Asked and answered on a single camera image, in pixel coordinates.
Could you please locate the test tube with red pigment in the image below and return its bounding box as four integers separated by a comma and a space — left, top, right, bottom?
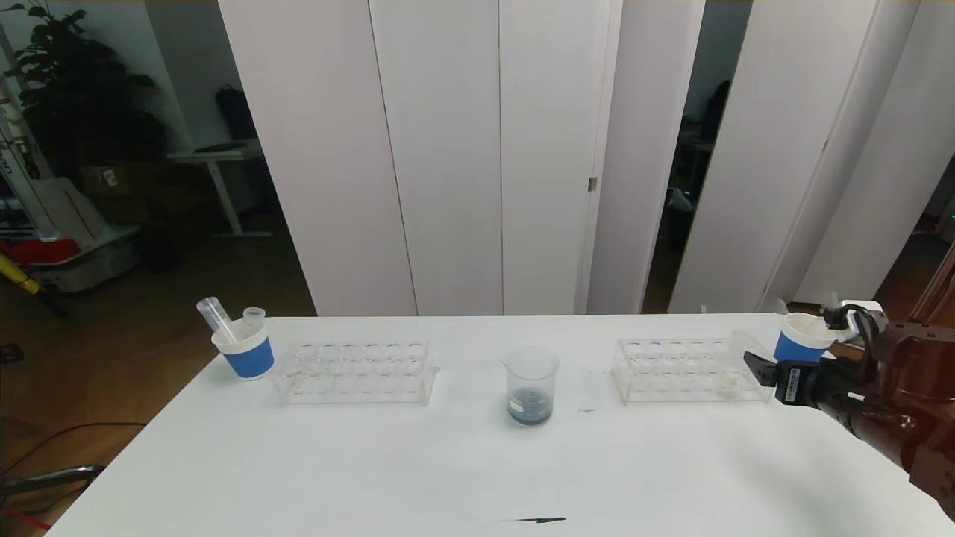
196, 297, 237, 344

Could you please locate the red object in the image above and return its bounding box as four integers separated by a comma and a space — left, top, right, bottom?
0, 239, 81, 268

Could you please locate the black backpack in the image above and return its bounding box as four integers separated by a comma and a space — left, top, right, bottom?
216, 85, 260, 144

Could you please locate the white machine with base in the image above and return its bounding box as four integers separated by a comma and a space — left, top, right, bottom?
0, 71, 143, 295

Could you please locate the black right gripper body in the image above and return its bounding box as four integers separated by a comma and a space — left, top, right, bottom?
774, 359, 864, 421

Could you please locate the white desk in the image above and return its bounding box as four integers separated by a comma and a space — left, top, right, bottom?
168, 142, 273, 241

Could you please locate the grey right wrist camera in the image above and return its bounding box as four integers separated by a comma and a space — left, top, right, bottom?
824, 301, 889, 333

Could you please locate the test tube with yellow pigment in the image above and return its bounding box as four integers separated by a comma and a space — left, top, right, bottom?
718, 330, 777, 395

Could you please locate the dark green potted plant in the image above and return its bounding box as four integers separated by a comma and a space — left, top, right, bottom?
4, 0, 169, 180

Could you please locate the yellow tool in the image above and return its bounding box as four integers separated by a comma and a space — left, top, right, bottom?
0, 250, 42, 296

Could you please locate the clear acrylic test tube rack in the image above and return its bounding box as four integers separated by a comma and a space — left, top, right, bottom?
274, 339, 441, 406
611, 337, 777, 405

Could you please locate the clear plastic beaker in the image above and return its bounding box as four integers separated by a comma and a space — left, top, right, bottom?
501, 344, 560, 427

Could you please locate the brown cardboard box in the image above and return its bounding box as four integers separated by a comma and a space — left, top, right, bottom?
78, 163, 150, 198

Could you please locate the red floor cable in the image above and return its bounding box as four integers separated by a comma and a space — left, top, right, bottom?
0, 507, 53, 532

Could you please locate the black office chair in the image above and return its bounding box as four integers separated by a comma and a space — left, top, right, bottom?
698, 81, 732, 144

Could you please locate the black floor cable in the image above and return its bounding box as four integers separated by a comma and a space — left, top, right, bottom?
0, 422, 148, 478

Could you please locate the black right camera cable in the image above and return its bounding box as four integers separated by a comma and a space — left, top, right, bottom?
851, 307, 881, 366

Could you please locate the white folding partition screen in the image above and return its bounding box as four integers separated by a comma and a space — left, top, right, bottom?
219, 0, 706, 316
668, 0, 955, 313

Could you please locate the metal chair leg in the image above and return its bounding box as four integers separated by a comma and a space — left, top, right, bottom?
0, 464, 107, 497

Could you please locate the blue white paper cup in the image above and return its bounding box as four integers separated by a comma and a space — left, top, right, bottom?
212, 319, 275, 381
774, 312, 836, 364

